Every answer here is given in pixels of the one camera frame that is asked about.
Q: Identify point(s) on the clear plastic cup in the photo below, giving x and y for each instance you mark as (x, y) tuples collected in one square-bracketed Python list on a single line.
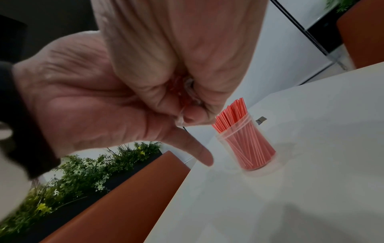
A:
[(221, 140)]

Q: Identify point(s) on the clear plastic wrapper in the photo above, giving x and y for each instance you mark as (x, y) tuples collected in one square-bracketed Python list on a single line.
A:
[(180, 121)]

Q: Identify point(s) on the bunch of red straws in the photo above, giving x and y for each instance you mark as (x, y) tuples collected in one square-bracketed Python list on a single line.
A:
[(250, 147)]

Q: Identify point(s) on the black partition frame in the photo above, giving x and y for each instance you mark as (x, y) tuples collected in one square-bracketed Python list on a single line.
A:
[(300, 26)]

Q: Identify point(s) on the small grey metal clip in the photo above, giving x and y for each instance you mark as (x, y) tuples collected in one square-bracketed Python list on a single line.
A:
[(261, 120)]

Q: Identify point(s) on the person's right hand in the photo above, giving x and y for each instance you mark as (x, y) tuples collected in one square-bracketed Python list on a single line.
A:
[(75, 102)]

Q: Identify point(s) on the person's left hand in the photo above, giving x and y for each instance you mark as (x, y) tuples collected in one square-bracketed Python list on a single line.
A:
[(180, 40)]

